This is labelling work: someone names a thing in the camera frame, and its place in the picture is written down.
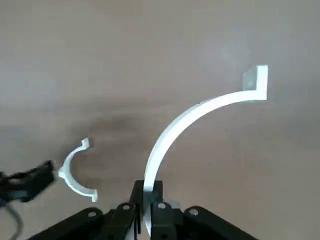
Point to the small white PVC pipe clamp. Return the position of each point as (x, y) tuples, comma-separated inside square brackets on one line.
[(65, 175)]

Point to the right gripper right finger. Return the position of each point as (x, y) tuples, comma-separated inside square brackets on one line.
[(175, 225)]

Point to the large white PVC pipe clamp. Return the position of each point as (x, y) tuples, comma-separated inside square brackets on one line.
[(175, 122)]

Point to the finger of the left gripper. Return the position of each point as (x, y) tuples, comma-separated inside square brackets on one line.
[(30, 190), (30, 171)]

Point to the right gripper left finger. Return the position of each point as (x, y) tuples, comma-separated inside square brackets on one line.
[(112, 222)]

